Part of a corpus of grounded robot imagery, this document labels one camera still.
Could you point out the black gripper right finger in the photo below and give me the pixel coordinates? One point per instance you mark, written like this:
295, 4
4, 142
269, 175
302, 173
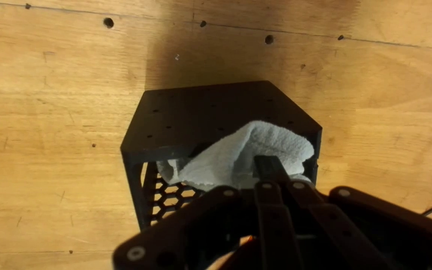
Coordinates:
376, 226

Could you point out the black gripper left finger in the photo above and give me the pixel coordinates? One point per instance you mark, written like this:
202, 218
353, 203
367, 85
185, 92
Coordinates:
176, 226

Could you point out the white towel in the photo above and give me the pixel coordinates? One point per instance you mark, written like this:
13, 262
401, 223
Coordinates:
236, 155

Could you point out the black perforated box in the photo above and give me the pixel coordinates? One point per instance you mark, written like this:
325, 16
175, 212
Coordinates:
196, 115

